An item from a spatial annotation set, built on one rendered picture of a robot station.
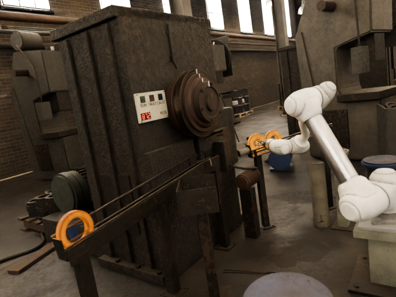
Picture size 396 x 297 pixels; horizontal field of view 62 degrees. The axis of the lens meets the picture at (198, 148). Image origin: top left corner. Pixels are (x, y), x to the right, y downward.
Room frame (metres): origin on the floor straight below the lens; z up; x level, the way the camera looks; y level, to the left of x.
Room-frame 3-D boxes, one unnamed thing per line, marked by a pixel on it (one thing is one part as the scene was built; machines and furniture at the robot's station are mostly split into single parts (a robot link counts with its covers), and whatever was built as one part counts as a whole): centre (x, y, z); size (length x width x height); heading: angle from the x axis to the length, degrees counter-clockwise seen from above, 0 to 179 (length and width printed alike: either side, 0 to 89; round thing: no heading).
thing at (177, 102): (2.31, -0.05, 1.11); 0.47 x 0.06 x 0.47; 142
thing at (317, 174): (2.46, -0.89, 0.26); 0.12 x 0.12 x 0.52
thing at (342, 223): (2.40, -1.04, 0.31); 0.24 x 0.16 x 0.62; 142
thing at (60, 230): (1.45, 0.62, 0.65); 0.18 x 0.03 x 0.18; 145
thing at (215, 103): (2.25, -0.12, 1.11); 0.28 x 0.06 x 0.28; 142
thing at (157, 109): (2.11, 0.25, 1.15); 0.26 x 0.02 x 0.18; 142
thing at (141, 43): (2.57, 0.29, 0.88); 1.08 x 0.73 x 1.76; 142
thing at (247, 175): (2.49, -0.35, 0.27); 0.22 x 0.13 x 0.53; 142
